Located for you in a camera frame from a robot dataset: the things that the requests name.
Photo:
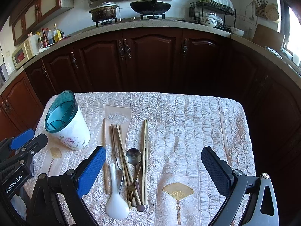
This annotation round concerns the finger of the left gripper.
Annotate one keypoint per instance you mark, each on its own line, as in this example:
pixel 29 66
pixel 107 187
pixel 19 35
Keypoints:
pixel 31 148
pixel 20 140

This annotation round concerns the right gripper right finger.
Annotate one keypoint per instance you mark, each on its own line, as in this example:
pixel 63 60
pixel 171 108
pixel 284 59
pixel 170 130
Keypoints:
pixel 261 208

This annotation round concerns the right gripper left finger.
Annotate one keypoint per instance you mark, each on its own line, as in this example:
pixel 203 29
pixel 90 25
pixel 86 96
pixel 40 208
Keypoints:
pixel 45 207

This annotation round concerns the white floral utensil cup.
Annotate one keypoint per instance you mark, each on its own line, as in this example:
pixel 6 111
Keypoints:
pixel 64 121

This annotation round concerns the white ceramic soup spoon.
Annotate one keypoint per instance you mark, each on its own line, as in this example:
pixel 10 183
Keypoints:
pixel 116 207

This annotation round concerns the gold metal fork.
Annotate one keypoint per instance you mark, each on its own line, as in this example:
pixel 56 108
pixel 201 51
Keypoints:
pixel 132 187

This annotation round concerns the brown handled chopstick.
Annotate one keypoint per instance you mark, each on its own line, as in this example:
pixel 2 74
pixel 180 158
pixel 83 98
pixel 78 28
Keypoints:
pixel 114 150

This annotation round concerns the white quilted table cloth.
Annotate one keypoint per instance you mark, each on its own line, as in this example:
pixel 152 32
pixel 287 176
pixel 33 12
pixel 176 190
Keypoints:
pixel 179 189

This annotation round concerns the beige microwave oven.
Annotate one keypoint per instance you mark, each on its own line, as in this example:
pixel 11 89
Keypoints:
pixel 26 51

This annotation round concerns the dark sauce bottle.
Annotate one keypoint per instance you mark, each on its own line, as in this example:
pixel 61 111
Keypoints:
pixel 44 39

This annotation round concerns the wooden upper cabinet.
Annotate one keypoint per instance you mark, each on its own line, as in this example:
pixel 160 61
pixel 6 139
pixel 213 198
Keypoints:
pixel 29 15

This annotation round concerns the metal cooking pot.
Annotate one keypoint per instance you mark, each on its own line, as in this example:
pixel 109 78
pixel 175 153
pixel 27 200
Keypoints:
pixel 103 12

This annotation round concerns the wooden cutting board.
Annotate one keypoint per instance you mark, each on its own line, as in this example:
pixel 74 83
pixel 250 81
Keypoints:
pixel 265 36

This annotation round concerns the white bowl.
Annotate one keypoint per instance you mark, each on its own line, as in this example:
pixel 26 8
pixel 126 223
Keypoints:
pixel 237 31

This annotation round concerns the gas stove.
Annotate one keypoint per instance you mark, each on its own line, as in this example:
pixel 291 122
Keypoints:
pixel 134 18

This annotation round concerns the black wok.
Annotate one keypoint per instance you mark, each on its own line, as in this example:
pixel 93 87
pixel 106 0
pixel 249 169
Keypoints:
pixel 150 7

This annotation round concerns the black dish rack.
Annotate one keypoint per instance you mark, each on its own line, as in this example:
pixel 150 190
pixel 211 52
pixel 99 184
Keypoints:
pixel 228 15

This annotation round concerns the wall chopstick holder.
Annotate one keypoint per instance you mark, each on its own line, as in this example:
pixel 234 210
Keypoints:
pixel 260 6

